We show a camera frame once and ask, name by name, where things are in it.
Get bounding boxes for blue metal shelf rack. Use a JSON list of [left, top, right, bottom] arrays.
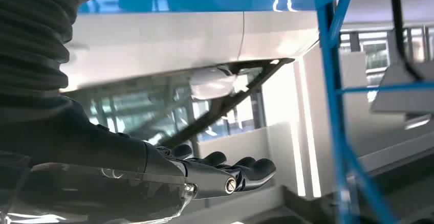
[[78, 0, 434, 224]]

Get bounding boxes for white car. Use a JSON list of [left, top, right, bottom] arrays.
[[61, 11, 321, 149]]

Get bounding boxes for white car side mirror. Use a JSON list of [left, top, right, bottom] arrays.
[[189, 65, 238, 100]]

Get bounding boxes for black hanging cable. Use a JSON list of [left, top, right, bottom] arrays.
[[389, 0, 424, 81]]

